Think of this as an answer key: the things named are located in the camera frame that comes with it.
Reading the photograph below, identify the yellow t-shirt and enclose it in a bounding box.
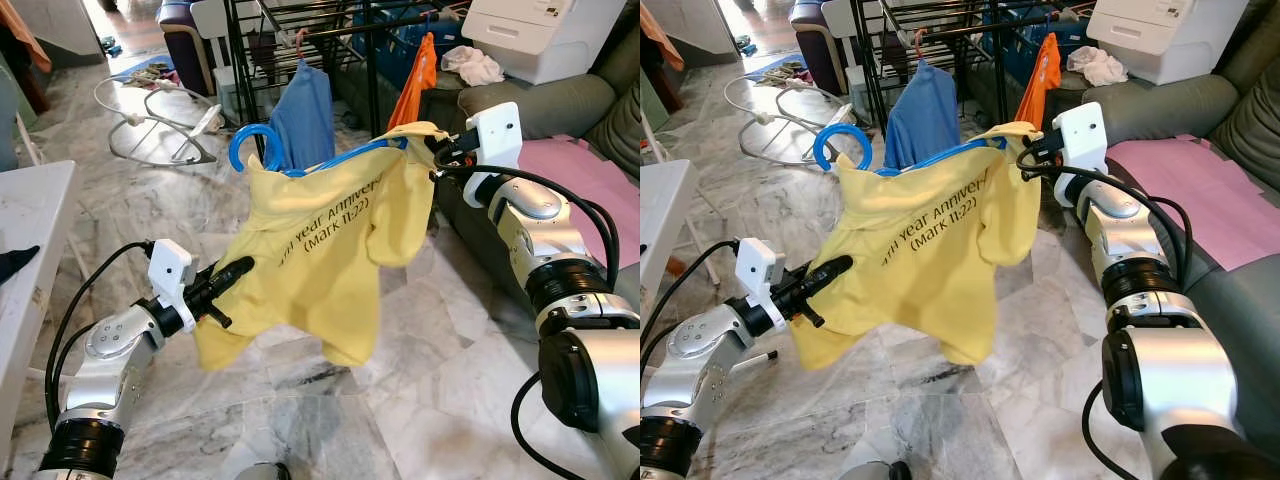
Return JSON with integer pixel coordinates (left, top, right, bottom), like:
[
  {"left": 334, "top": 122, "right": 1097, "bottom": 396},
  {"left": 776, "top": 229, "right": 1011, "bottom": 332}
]
[
  {"left": 790, "top": 122, "right": 1043, "bottom": 369},
  {"left": 192, "top": 122, "right": 451, "bottom": 371}
]

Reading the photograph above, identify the blue plastic clothes hanger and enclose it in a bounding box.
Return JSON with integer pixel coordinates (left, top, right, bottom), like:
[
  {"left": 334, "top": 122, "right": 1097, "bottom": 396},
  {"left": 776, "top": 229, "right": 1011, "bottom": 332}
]
[
  {"left": 228, "top": 123, "right": 411, "bottom": 179},
  {"left": 813, "top": 123, "right": 1007, "bottom": 179}
]

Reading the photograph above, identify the orange shirt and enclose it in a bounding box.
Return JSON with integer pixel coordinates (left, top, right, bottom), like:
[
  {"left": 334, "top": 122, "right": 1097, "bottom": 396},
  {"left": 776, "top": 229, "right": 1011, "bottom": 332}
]
[
  {"left": 1015, "top": 33, "right": 1061, "bottom": 129},
  {"left": 388, "top": 33, "right": 439, "bottom": 131}
]

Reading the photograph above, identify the white crumpled cloth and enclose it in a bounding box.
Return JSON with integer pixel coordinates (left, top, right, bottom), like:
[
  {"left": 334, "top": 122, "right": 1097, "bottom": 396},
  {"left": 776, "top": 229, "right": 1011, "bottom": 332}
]
[
  {"left": 1067, "top": 45, "right": 1129, "bottom": 87},
  {"left": 442, "top": 45, "right": 506, "bottom": 87}
]

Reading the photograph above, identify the blue t-shirt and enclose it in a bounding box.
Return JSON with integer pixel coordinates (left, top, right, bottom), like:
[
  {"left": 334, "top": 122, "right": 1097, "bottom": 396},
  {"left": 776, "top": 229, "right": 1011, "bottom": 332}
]
[
  {"left": 884, "top": 60, "right": 961, "bottom": 171},
  {"left": 268, "top": 60, "right": 336, "bottom": 171}
]

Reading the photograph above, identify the green leather sofa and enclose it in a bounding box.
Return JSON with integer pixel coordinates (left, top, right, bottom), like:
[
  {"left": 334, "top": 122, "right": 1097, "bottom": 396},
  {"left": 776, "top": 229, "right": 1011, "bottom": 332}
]
[
  {"left": 335, "top": 18, "right": 641, "bottom": 301},
  {"left": 965, "top": 0, "right": 1280, "bottom": 453}
]

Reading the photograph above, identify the pink sofa mat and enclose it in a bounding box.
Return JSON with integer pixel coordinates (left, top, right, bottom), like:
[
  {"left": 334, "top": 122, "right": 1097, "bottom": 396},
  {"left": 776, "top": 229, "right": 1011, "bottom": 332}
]
[
  {"left": 1105, "top": 135, "right": 1280, "bottom": 271},
  {"left": 515, "top": 135, "right": 641, "bottom": 243}
]

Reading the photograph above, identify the white appliance box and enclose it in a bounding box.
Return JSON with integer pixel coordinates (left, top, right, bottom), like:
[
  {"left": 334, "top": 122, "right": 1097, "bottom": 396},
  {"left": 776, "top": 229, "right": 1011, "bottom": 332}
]
[
  {"left": 1085, "top": 0, "right": 1248, "bottom": 86},
  {"left": 462, "top": 0, "right": 628, "bottom": 86}
]

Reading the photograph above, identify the white folding table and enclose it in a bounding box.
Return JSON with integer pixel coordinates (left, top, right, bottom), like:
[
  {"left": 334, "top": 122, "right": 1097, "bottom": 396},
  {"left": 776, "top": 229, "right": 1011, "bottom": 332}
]
[
  {"left": 640, "top": 160, "right": 781, "bottom": 377},
  {"left": 0, "top": 160, "right": 81, "bottom": 447}
]

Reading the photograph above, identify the black garment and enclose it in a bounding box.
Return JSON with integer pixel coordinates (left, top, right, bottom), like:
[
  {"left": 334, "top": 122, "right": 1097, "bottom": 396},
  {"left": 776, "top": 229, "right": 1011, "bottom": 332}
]
[{"left": 0, "top": 245, "right": 41, "bottom": 287}]

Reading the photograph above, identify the black metal drying rack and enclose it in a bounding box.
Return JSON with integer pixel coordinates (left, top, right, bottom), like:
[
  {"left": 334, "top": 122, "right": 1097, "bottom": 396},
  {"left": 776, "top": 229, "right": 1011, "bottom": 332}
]
[
  {"left": 222, "top": 0, "right": 471, "bottom": 153},
  {"left": 850, "top": 0, "right": 1091, "bottom": 153}
]

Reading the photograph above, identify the purple armchair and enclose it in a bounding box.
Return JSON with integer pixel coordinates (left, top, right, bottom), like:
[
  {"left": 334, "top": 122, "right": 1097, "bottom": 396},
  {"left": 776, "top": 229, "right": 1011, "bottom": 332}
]
[
  {"left": 790, "top": 0, "right": 849, "bottom": 98},
  {"left": 158, "top": 0, "right": 217, "bottom": 98}
]

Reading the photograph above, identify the orange hanging cloth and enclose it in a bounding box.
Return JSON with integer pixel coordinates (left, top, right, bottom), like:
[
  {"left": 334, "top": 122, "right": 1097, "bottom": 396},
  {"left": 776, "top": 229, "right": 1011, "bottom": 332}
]
[
  {"left": 640, "top": 10, "right": 687, "bottom": 73},
  {"left": 0, "top": 10, "right": 51, "bottom": 73}
]

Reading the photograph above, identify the light blue chair cushion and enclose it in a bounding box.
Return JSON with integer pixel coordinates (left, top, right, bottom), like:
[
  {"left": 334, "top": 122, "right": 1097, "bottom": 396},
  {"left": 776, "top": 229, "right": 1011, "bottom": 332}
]
[{"left": 0, "top": 68, "right": 21, "bottom": 171}]

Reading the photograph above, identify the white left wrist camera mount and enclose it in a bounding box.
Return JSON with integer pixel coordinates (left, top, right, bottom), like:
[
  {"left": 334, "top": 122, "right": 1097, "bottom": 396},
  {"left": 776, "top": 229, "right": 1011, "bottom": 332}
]
[
  {"left": 735, "top": 237, "right": 787, "bottom": 307},
  {"left": 148, "top": 238, "right": 197, "bottom": 307}
]

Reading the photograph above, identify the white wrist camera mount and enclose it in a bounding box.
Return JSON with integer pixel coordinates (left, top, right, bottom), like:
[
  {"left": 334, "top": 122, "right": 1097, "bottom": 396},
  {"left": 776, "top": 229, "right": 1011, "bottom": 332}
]
[
  {"left": 1050, "top": 102, "right": 1109, "bottom": 207},
  {"left": 148, "top": 238, "right": 197, "bottom": 307},
  {"left": 735, "top": 237, "right": 787, "bottom": 307},
  {"left": 465, "top": 102, "right": 524, "bottom": 209}
]

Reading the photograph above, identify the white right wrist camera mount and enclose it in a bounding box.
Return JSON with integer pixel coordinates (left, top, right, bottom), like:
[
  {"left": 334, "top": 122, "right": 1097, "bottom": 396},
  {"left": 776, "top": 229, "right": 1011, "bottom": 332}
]
[
  {"left": 465, "top": 102, "right": 524, "bottom": 209},
  {"left": 1050, "top": 102, "right": 1109, "bottom": 207}
]

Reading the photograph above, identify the white baby bouncer frame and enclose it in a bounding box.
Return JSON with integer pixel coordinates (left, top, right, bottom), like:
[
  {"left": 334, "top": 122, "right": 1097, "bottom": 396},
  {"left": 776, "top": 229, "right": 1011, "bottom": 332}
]
[
  {"left": 725, "top": 75, "right": 854, "bottom": 167},
  {"left": 95, "top": 75, "right": 224, "bottom": 167}
]

